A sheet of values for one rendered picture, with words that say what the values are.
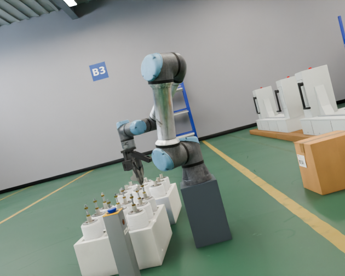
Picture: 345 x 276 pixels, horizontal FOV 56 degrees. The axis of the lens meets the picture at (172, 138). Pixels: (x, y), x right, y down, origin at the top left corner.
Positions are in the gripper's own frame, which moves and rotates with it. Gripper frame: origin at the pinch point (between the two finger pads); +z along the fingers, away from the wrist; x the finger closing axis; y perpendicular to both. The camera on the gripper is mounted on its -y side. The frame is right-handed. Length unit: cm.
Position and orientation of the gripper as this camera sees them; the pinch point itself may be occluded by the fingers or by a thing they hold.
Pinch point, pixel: (142, 182)
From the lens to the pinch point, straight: 179.5
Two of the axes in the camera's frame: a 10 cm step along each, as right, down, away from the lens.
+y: -9.0, 2.2, 3.7
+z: 2.6, 9.7, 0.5
